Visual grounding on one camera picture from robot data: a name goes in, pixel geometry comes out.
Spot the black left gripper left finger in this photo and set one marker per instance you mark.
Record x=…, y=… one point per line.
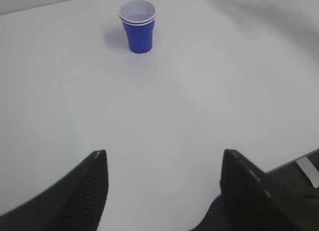
x=74, y=203

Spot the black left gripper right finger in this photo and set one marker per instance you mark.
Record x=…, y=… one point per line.
x=255, y=202

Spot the blue paper cup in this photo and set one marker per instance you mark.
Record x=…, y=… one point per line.
x=138, y=19

